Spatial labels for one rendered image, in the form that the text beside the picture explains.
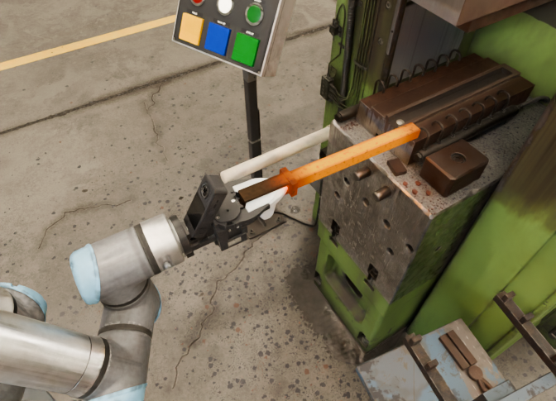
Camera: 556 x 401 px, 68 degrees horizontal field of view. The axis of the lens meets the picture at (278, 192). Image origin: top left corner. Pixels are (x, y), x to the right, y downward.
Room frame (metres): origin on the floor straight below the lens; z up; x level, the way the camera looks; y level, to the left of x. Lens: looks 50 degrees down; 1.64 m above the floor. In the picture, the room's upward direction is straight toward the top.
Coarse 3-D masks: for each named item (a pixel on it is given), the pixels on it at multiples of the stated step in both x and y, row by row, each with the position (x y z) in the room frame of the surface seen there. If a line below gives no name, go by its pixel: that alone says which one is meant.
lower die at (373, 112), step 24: (432, 72) 0.98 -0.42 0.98; (456, 72) 0.96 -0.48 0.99; (480, 72) 0.96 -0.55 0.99; (384, 96) 0.87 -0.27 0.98; (408, 96) 0.86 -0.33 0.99; (432, 96) 0.85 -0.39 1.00; (480, 96) 0.86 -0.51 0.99; (504, 96) 0.86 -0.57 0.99; (528, 96) 0.90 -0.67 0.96; (360, 120) 0.84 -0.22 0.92; (384, 120) 0.78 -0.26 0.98; (432, 120) 0.76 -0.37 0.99; (408, 144) 0.70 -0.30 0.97
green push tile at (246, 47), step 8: (240, 32) 1.08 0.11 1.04; (240, 40) 1.06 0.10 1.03; (248, 40) 1.05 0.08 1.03; (256, 40) 1.04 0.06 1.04; (240, 48) 1.05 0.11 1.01; (248, 48) 1.04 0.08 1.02; (256, 48) 1.03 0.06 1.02; (232, 56) 1.05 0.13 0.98; (240, 56) 1.04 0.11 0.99; (248, 56) 1.03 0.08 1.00; (248, 64) 1.01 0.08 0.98
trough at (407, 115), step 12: (492, 72) 0.95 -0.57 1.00; (504, 72) 0.96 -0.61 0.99; (468, 84) 0.91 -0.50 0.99; (480, 84) 0.91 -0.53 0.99; (444, 96) 0.86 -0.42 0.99; (456, 96) 0.86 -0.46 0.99; (408, 108) 0.80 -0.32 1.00; (420, 108) 0.82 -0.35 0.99; (432, 108) 0.82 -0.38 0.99; (396, 120) 0.77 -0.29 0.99; (408, 120) 0.77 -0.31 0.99
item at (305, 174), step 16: (400, 128) 0.64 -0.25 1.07; (416, 128) 0.64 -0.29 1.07; (368, 144) 0.60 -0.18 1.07; (384, 144) 0.60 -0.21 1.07; (400, 144) 0.62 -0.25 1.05; (320, 160) 0.55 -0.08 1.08; (336, 160) 0.55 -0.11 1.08; (352, 160) 0.56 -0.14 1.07; (288, 176) 0.50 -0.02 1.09; (304, 176) 0.51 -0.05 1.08; (320, 176) 0.52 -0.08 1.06; (240, 192) 0.46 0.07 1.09; (256, 192) 0.46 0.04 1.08; (288, 192) 0.49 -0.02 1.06
